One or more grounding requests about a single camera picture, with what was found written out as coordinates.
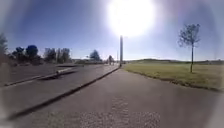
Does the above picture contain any tall pole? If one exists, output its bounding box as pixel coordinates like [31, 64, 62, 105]
[119, 35, 124, 68]

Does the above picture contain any grey asphalt path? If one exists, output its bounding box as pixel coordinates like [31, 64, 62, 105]
[13, 65, 224, 128]

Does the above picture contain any dark kerb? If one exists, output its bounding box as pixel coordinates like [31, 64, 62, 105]
[5, 66, 121, 122]

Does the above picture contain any raised traffic island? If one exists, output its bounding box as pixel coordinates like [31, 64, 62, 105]
[3, 67, 78, 88]

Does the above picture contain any row of trees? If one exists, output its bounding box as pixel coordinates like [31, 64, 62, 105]
[0, 33, 116, 66]

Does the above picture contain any green grass field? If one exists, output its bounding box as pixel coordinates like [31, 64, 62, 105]
[122, 61, 224, 92]

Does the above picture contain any thin young tree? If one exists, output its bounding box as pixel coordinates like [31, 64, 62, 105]
[177, 23, 202, 74]

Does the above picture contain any grey asphalt road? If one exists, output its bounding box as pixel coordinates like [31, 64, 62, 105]
[0, 63, 120, 118]

